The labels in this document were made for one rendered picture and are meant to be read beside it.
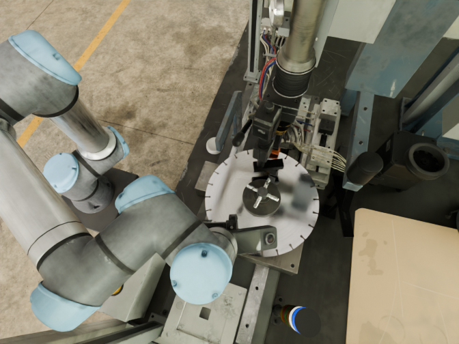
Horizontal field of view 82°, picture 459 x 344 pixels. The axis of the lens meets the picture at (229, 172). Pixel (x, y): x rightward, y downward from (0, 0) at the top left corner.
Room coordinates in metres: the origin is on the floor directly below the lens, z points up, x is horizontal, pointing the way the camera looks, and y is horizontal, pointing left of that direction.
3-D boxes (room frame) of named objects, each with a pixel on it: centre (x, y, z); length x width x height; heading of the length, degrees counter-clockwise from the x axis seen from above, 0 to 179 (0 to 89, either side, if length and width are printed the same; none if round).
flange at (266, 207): (0.25, -0.09, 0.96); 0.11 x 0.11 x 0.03
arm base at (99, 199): (0.40, 0.52, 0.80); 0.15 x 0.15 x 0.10
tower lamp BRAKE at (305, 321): (-0.05, -0.11, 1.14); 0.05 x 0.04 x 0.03; 67
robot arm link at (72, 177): (0.40, 0.52, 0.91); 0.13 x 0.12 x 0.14; 130
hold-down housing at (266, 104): (0.33, -0.09, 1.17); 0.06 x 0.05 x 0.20; 148
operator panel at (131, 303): (0.11, 0.31, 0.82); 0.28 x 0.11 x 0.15; 157
